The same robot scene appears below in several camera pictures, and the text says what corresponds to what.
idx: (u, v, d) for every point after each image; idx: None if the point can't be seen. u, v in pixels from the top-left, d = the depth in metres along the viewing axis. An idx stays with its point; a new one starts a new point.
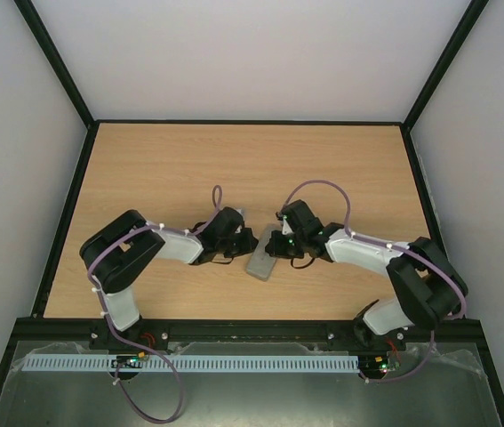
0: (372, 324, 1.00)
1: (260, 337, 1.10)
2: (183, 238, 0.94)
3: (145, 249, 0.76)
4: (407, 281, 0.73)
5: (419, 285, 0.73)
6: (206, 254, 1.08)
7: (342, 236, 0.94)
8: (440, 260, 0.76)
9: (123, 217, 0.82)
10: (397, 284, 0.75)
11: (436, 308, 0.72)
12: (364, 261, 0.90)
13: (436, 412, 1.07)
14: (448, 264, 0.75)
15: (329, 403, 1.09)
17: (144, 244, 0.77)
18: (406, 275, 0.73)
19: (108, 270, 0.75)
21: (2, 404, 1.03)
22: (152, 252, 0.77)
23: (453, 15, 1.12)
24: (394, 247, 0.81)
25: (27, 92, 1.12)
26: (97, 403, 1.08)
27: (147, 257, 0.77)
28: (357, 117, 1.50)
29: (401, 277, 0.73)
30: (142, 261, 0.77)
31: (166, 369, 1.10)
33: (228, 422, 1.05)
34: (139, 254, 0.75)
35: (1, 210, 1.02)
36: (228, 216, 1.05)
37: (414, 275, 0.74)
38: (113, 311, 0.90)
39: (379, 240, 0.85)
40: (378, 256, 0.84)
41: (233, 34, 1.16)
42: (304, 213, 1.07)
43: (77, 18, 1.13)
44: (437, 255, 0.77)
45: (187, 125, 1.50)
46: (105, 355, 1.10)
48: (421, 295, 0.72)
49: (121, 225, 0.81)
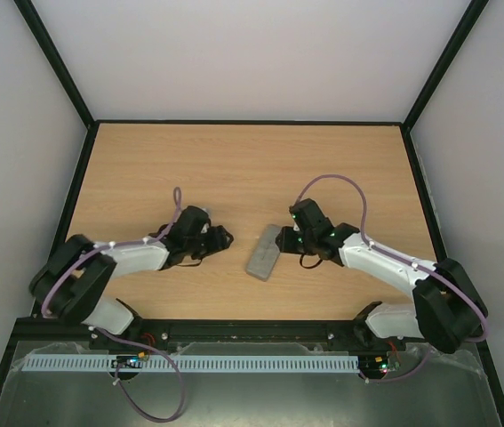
0: (374, 326, 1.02)
1: (260, 337, 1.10)
2: (141, 249, 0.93)
3: (95, 274, 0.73)
4: (433, 302, 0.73)
5: (444, 308, 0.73)
6: (176, 255, 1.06)
7: (359, 243, 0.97)
8: (464, 285, 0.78)
9: (67, 244, 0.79)
10: (421, 305, 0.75)
11: (457, 330, 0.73)
12: (382, 272, 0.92)
13: (436, 412, 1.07)
14: (472, 288, 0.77)
15: (329, 403, 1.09)
17: (93, 269, 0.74)
18: (433, 296, 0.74)
19: (66, 303, 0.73)
21: (2, 403, 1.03)
22: (105, 275, 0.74)
23: (453, 14, 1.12)
24: (419, 267, 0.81)
25: (26, 91, 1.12)
26: (96, 403, 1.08)
27: (100, 282, 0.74)
28: (357, 117, 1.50)
29: (427, 298, 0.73)
30: (97, 286, 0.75)
31: (169, 369, 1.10)
33: (228, 422, 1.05)
34: (91, 281, 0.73)
35: (1, 211, 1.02)
36: (192, 215, 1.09)
37: (439, 297, 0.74)
38: (97, 323, 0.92)
39: (402, 256, 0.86)
40: (400, 273, 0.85)
41: (233, 33, 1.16)
42: (314, 213, 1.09)
43: (76, 17, 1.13)
44: (463, 279, 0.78)
45: (187, 125, 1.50)
46: (105, 355, 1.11)
48: (445, 318, 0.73)
49: (68, 253, 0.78)
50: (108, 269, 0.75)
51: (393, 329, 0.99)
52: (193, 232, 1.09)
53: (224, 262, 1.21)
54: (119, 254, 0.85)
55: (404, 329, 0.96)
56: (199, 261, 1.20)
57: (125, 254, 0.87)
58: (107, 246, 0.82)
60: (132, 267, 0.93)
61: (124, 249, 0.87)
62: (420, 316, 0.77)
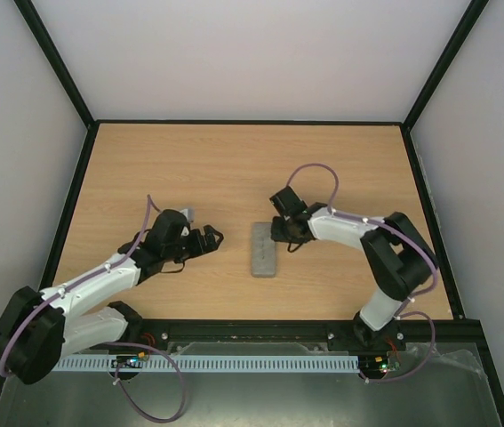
0: (367, 319, 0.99)
1: (260, 337, 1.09)
2: (102, 279, 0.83)
3: (43, 334, 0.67)
4: (378, 250, 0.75)
5: (390, 253, 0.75)
6: (152, 266, 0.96)
7: (324, 213, 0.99)
8: (413, 234, 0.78)
9: (12, 300, 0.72)
10: (370, 253, 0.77)
11: (406, 276, 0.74)
12: (341, 237, 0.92)
13: (436, 411, 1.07)
14: (420, 237, 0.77)
15: (329, 403, 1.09)
17: (39, 327, 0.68)
18: (377, 246, 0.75)
19: (19, 365, 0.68)
21: (2, 403, 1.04)
22: (55, 330, 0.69)
23: (453, 14, 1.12)
24: (369, 221, 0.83)
25: (27, 92, 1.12)
26: (97, 404, 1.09)
27: (49, 340, 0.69)
28: (356, 117, 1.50)
29: (372, 246, 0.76)
30: (49, 343, 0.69)
31: (170, 369, 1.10)
33: (228, 422, 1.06)
34: (39, 341, 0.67)
35: (1, 212, 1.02)
36: (166, 220, 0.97)
37: (386, 247, 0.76)
38: (89, 345, 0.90)
39: (356, 217, 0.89)
40: (352, 230, 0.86)
41: (233, 34, 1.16)
42: (289, 198, 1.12)
43: (77, 18, 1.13)
44: (411, 229, 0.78)
45: (187, 125, 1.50)
46: (105, 355, 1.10)
48: (393, 263, 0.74)
49: (14, 310, 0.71)
50: (59, 325, 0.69)
51: (379, 314, 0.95)
52: (168, 238, 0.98)
53: (224, 262, 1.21)
54: (72, 299, 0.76)
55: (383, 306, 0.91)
56: (181, 267, 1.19)
57: (82, 296, 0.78)
58: (57, 295, 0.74)
60: (100, 298, 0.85)
61: (78, 290, 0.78)
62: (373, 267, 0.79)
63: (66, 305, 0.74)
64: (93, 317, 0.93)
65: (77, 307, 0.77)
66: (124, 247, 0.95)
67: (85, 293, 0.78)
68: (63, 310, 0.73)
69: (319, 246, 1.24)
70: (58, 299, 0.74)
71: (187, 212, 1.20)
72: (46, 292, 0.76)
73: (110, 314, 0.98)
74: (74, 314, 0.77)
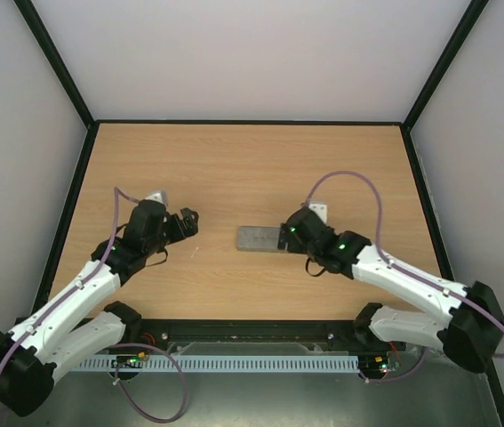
0: (379, 332, 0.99)
1: (260, 337, 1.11)
2: (75, 302, 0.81)
3: (20, 375, 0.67)
4: (472, 333, 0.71)
5: (480, 336, 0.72)
6: (134, 261, 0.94)
7: (377, 260, 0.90)
8: (495, 310, 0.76)
9: None
10: (456, 333, 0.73)
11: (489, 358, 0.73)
12: (404, 294, 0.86)
13: (436, 411, 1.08)
14: (500, 312, 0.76)
15: (329, 403, 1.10)
17: (15, 371, 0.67)
18: (469, 328, 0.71)
19: (10, 404, 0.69)
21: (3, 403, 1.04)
22: (32, 372, 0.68)
23: (453, 14, 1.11)
24: (452, 293, 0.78)
25: (27, 91, 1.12)
26: (97, 403, 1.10)
27: (30, 376, 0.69)
28: (357, 117, 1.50)
29: (466, 329, 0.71)
30: (30, 382, 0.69)
31: (172, 369, 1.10)
33: (228, 422, 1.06)
34: (21, 382, 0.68)
35: (0, 211, 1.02)
36: (146, 211, 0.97)
37: (475, 328, 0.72)
38: (88, 355, 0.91)
39: (431, 280, 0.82)
40: (428, 300, 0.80)
41: (233, 33, 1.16)
42: (315, 223, 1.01)
43: (77, 18, 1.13)
44: (493, 305, 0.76)
45: (187, 125, 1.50)
46: (105, 355, 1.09)
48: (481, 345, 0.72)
49: None
50: (35, 366, 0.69)
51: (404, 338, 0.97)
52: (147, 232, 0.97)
53: (224, 261, 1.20)
54: (44, 332, 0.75)
55: (412, 340, 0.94)
56: (165, 256, 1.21)
57: (55, 325, 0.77)
58: (27, 333, 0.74)
60: (81, 318, 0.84)
61: (50, 320, 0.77)
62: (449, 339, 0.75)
63: (38, 340, 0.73)
64: (87, 328, 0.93)
65: (53, 338, 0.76)
66: (100, 250, 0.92)
67: (58, 321, 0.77)
68: (36, 347, 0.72)
69: None
70: (28, 337, 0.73)
71: (159, 197, 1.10)
72: (16, 330, 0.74)
73: (106, 321, 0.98)
74: (52, 343, 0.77)
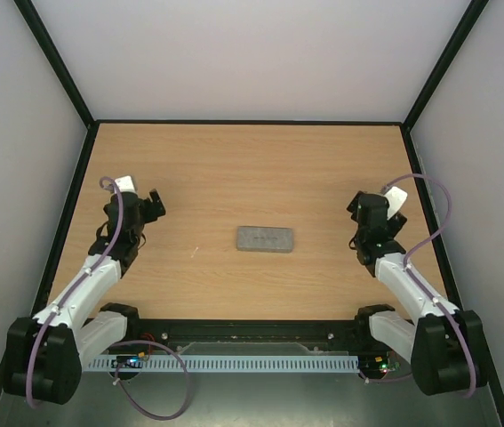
0: (374, 326, 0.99)
1: (260, 337, 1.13)
2: (91, 283, 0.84)
3: (58, 352, 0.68)
4: (433, 340, 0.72)
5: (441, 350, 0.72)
6: (130, 252, 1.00)
7: (397, 261, 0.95)
8: (476, 342, 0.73)
9: (9, 336, 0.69)
10: (421, 333, 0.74)
11: (444, 382, 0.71)
12: (401, 294, 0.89)
13: (436, 411, 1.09)
14: (480, 349, 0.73)
15: (330, 403, 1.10)
17: (52, 348, 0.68)
18: (434, 335, 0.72)
19: (45, 390, 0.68)
21: (3, 403, 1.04)
22: (68, 345, 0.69)
23: (454, 14, 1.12)
24: (439, 304, 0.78)
25: (27, 91, 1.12)
26: (97, 403, 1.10)
27: (66, 353, 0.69)
28: (357, 117, 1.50)
29: (427, 332, 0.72)
30: (68, 360, 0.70)
31: (179, 369, 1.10)
33: (228, 422, 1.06)
34: (57, 360, 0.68)
35: (0, 211, 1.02)
36: (128, 199, 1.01)
37: (440, 342, 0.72)
38: (100, 350, 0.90)
39: (427, 288, 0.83)
40: (417, 303, 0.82)
41: (233, 33, 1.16)
42: (379, 216, 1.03)
43: (77, 18, 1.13)
44: (476, 337, 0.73)
45: (187, 125, 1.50)
46: (105, 355, 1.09)
48: (438, 359, 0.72)
49: (16, 345, 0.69)
50: (69, 340, 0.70)
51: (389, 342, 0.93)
52: (130, 220, 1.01)
53: (224, 261, 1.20)
54: (69, 310, 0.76)
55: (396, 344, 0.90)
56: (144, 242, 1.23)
57: (76, 305, 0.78)
58: (53, 314, 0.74)
60: (94, 302, 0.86)
61: (71, 302, 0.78)
62: (415, 345, 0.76)
63: (67, 318, 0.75)
64: (94, 324, 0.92)
65: (77, 317, 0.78)
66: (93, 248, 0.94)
67: (78, 301, 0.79)
68: (66, 324, 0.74)
69: (319, 246, 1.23)
70: (55, 317, 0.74)
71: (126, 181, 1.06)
72: (39, 317, 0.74)
73: (108, 316, 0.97)
74: (77, 324, 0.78)
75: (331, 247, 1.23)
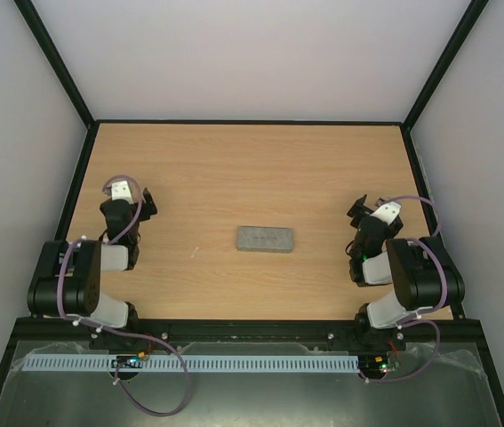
0: (372, 314, 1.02)
1: (260, 337, 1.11)
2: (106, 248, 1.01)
3: (87, 253, 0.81)
4: (401, 250, 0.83)
5: (410, 257, 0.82)
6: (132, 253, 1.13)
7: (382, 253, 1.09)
8: (441, 253, 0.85)
9: (44, 249, 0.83)
10: (390, 251, 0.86)
11: (420, 278, 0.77)
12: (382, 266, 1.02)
13: (437, 412, 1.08)
14: (446, 257, 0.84)
15: (330, 403, 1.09)
17: (83, 251, 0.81)
18: (400, 246, 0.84)
19: (72, 294, 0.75)
21: (2, 403, 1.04)
22: (94, 254, 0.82)
23: (453, 15, 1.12)
24: None
25: (26, 89, 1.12)
26: (96, 403, 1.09)
27: (92, 261, 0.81)
28: (356, 117, 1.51)
29: (393, 245, 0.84)
30: (93, 268, 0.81)
31: (179, 369, 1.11)
33: (228, 422, 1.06)
34: (85, 261, 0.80)
35: (0, 210, 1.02)
36: (124, 205, 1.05)
37: (409, 253, 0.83)
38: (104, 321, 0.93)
39: None
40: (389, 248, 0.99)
41: (232, 32, 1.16)
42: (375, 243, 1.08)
43: (76, 17, 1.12)
44: (440, 250, 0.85)
45: (186, 124, 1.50)
46: (105, 355, 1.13)
48: (410, 261, 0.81)
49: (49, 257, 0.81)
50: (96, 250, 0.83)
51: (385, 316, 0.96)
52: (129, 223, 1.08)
53: (223, 261, 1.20)
54: None
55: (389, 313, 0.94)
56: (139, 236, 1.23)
57: None
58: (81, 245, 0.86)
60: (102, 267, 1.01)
61: None
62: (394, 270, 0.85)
63: None
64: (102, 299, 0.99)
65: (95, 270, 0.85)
66: None
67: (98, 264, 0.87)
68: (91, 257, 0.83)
69: (319, 245, 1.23)
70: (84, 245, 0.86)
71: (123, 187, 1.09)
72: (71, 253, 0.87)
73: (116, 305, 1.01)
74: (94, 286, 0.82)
75: (330, 247, 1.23)
